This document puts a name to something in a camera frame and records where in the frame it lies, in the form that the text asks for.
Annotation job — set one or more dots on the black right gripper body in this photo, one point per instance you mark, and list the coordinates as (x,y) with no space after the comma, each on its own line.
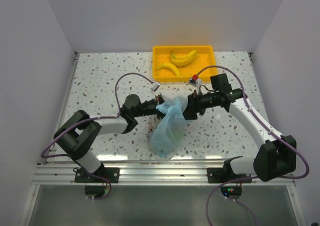
(203,101)

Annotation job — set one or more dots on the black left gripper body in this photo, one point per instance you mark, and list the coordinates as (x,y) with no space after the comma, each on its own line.
(149,108)

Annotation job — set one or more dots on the light blue plastic bag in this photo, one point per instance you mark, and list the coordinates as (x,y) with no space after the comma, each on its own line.
(166,132)

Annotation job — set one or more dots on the yellow plastic tray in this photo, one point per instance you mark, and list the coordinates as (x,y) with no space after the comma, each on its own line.
(204,57)

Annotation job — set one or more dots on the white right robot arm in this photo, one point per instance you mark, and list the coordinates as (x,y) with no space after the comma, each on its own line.
(276,155)

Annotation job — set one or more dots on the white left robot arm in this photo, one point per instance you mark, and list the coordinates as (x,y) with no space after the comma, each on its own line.
(77,135)

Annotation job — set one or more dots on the single yellow fake banana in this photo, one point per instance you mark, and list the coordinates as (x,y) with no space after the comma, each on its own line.
(171,67)

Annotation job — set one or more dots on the yellow fake banana bunch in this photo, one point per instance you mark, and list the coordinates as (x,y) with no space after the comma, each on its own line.
(183,60)

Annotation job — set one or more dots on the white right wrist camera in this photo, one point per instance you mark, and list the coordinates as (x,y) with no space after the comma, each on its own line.
(196,82)

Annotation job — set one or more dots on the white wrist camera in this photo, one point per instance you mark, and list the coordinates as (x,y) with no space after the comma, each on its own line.
(155,86)
(196,82)

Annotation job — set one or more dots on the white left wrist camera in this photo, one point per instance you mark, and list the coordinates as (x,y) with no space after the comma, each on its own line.
(155,86)

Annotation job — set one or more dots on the black right base bracket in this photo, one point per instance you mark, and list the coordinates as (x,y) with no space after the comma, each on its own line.
(225,173)

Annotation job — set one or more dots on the black base bracket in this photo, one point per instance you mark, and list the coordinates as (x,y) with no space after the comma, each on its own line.
(111,174)
(225,173)

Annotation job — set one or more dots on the black left base bracket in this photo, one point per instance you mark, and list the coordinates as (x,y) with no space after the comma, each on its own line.
(111,174)

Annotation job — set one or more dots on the aluminium mounting rail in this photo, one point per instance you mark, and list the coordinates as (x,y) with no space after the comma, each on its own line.
(136,173)

